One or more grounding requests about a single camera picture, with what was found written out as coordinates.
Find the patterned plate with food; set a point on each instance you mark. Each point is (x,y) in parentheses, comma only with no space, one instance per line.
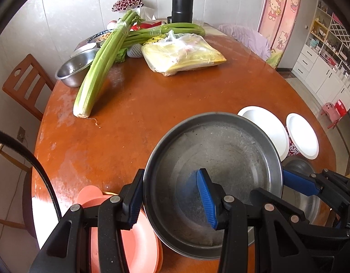
(98,38)

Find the purple cloth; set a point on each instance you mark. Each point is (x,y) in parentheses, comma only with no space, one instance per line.
(246,38)

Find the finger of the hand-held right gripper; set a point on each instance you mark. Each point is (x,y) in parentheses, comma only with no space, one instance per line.
(300,182)
(288,214)

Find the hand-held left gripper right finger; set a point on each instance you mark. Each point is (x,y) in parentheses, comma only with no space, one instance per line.
(206,199)

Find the pink plastic stool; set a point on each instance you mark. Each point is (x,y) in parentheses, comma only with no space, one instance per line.
(328,109)

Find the wrapped celery bunch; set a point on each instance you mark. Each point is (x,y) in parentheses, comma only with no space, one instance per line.
(169,31)

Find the white display cabinet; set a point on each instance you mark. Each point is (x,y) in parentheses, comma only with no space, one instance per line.
(325,57)

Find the round metal plate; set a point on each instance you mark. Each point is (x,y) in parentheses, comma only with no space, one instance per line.
(234,148)

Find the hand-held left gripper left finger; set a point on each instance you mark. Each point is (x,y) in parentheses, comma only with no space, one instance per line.
(132,207)

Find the fruit in white foam net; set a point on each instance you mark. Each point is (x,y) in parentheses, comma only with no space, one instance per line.
(135,51)

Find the red plastic stool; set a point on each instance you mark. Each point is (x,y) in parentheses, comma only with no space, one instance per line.
(339,111)

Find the low wall outlet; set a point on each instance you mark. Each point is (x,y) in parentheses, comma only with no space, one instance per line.
(21,133)

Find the green lettuce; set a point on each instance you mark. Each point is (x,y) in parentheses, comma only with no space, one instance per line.
(121,55)

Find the brown wooden chair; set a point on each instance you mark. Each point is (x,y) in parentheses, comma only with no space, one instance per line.
(27,85)

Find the steel bowl with scraps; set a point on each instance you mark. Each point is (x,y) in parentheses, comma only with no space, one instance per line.
(75,71)

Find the long celery bunch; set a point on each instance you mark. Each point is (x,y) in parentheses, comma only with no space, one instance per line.
(98,68)

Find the pink cartoon cat door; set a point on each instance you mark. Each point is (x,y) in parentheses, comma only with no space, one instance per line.
(280,14)

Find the bentwood chair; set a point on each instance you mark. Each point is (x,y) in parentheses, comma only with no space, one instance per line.
(4,176)

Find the black thermos bottle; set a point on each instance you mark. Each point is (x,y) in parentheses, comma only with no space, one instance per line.
(182,2)

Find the orange plastic plate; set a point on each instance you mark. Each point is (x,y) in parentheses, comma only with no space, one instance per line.
(140,247)

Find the red flat box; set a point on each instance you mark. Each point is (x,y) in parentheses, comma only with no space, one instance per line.
(146,25)

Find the yellow noodles plastic bag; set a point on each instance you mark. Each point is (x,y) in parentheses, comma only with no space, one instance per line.
(183,54)

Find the small red paper bowl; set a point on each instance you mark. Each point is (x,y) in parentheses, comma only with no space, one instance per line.
(302,139)

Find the large red paper bowl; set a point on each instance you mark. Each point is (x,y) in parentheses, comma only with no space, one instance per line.
(265,128)

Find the red patterned bag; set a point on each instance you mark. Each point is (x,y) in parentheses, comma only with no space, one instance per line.
(128,4)

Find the stainless steel bowl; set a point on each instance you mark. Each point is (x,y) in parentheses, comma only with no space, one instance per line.
(302,204)

